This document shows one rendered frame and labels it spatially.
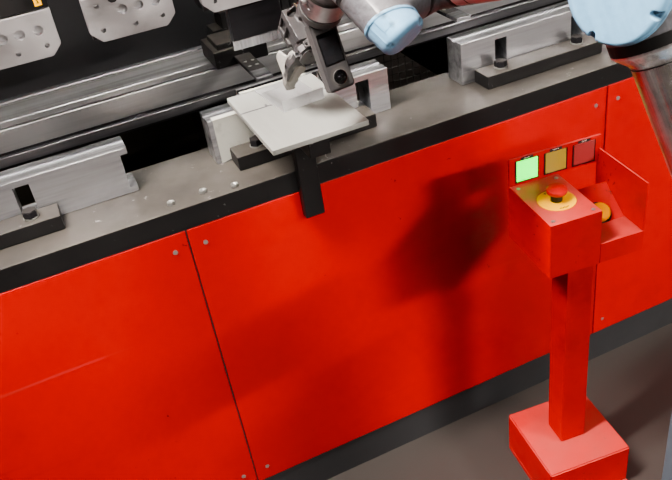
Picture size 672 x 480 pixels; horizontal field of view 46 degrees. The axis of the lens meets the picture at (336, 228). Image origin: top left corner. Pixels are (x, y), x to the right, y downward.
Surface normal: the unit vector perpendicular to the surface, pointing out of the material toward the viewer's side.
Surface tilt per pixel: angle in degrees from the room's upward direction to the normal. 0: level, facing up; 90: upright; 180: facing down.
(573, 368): 90
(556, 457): 0
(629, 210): 90
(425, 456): 0
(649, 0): 83
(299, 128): 0
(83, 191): 90
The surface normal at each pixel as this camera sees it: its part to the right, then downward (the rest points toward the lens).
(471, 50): 0.40, 0.47
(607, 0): -0.72, 0.36
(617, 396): -0.13, -0.82
